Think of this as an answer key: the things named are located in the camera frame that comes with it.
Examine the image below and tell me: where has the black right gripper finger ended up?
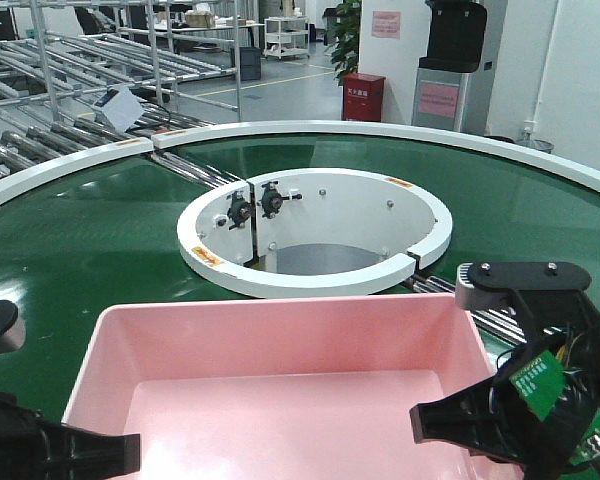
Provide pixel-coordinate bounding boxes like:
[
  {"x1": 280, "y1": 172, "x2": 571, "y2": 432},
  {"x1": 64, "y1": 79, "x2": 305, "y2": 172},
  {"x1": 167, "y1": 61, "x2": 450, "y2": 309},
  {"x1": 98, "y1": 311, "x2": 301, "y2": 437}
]
[{"x1": 409, "y1": 378, "x2": 510, "y2": 462}]

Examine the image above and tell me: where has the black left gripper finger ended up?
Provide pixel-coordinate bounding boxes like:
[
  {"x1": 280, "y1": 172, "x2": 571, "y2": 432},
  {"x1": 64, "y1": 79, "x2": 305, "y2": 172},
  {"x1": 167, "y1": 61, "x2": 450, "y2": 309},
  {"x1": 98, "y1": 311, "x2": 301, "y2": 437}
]
[{"x1": 60, "y1": 426, "x2": 141, "y2": 479}]

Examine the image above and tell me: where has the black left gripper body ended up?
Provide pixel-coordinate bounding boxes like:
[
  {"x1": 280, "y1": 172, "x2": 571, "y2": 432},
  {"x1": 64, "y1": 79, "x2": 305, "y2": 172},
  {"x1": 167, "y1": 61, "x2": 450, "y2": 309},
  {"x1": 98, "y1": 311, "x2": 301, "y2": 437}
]
[{"x1": 0, "y1": 392, "x2": 70, "y2": 479}]

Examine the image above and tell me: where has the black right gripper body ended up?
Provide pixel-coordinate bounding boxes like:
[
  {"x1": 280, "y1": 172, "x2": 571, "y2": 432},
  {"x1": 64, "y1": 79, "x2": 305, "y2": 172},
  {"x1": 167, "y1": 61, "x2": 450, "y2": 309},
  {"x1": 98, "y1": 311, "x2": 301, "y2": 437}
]
[{"x1": 490, "y1": 290, "x2": 600, "y2": 479}]

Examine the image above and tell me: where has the pink plastic bin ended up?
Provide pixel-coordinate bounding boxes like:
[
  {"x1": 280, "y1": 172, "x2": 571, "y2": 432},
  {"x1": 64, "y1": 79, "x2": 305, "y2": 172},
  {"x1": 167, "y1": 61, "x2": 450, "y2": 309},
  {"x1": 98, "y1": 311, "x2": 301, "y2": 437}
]
[{"x1": 64, "y1": 293, "x2": 521, "y2": 479}]

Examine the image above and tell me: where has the steel transfer rollers right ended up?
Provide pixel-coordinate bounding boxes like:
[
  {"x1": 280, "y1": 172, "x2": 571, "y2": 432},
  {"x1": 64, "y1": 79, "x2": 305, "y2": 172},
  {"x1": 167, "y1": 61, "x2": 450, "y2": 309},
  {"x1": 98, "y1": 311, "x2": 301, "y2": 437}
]
[{"x1": 403, "y1": 274, "x2": 526, "y2": 345}]

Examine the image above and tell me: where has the green circular conveyor belt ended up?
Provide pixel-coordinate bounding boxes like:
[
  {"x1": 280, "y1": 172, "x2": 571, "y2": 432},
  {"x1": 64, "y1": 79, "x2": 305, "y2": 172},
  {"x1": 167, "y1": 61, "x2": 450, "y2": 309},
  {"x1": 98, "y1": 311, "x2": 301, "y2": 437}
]
[{"x1": 0, "y1": 133, "x2": 600, "y2": 420}]

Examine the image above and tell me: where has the white outer conveyor rim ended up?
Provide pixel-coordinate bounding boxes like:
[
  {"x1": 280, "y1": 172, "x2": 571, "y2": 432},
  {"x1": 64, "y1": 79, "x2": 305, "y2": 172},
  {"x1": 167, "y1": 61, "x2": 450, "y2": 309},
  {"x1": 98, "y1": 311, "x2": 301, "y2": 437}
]
[{"x1": 0, "y1": 120, "x2": 600, "y2": 206}]

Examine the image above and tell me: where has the grey water dispenser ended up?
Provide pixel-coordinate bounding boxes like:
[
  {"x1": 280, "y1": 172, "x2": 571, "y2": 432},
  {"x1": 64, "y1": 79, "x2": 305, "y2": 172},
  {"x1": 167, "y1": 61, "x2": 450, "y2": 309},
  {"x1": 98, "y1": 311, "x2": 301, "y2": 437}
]
[{"x1": 412, "y1": 1, "x2": 487, "y2": 132}]

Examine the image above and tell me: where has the red fire extinguisher cabinet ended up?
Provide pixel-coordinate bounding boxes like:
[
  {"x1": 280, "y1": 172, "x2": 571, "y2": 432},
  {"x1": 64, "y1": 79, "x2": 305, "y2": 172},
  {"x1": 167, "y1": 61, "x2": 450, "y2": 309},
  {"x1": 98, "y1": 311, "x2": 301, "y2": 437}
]
[{"x1": 342, "y1": 73, "x2": 385, "y2": 122}]

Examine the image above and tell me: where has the white control box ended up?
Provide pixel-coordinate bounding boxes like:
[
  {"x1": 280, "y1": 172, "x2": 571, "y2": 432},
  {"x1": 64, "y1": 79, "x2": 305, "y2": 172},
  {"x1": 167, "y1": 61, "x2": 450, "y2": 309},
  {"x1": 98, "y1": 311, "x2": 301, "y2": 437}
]
[{"x1": 92, "y1": 85, "x2": 144, "y2": 132}]

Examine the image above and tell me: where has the steel roller conveyor rack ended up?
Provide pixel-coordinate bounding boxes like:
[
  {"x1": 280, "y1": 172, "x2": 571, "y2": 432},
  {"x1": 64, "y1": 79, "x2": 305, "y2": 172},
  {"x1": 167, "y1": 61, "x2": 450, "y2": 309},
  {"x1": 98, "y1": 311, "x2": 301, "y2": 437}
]
[{"x1": 0, "y1": 1, "x2": 242, "y2": 179}]

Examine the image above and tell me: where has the green potted plant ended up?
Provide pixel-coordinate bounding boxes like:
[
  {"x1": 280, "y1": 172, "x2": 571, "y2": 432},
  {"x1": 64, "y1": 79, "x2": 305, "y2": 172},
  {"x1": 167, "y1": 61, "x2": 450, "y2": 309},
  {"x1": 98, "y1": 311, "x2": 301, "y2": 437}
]
[{"x1": 325, "y1": 0, "x2": 362, "y2": 86}]

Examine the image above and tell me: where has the white utility cart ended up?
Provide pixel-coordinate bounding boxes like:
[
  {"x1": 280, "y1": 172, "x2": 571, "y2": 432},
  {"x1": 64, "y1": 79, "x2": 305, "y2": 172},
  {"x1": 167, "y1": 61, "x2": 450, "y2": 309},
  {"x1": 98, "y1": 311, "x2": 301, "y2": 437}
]
[{"x1": 263, "y1": 16, "x2": 309, "y2": 60}]

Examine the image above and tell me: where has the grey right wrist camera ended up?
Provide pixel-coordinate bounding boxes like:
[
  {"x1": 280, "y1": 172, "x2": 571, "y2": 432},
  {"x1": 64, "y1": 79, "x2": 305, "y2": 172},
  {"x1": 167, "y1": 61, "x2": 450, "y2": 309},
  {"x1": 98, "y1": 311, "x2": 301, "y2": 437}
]
[{"x1": 453, "y1": 260, "x2": 593, "y2": 312}]

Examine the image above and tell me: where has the wire mesh waste basket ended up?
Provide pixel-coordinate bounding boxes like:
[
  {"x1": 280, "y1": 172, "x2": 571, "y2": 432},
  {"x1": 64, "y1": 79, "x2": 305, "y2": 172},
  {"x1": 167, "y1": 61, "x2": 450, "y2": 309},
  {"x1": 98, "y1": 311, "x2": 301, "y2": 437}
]
[{"x1": 532, "y1": 139, "x2": 554, "y2": 154}]

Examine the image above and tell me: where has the white inner conveyor ring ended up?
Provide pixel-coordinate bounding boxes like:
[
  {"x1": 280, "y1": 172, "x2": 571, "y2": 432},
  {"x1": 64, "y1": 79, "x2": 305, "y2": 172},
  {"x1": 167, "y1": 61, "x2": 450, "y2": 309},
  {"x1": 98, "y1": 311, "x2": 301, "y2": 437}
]
[{"x1": 175, "y1": 167, "x2": 453, "y2": 300}]

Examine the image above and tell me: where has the pink wall notice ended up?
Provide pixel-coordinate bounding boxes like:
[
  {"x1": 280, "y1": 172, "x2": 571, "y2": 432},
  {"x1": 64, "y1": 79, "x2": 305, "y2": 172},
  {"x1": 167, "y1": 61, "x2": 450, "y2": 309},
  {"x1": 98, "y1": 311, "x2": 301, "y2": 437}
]
[{"x1": 371, "y1": 10, "x2": 401, "y2": 39}]

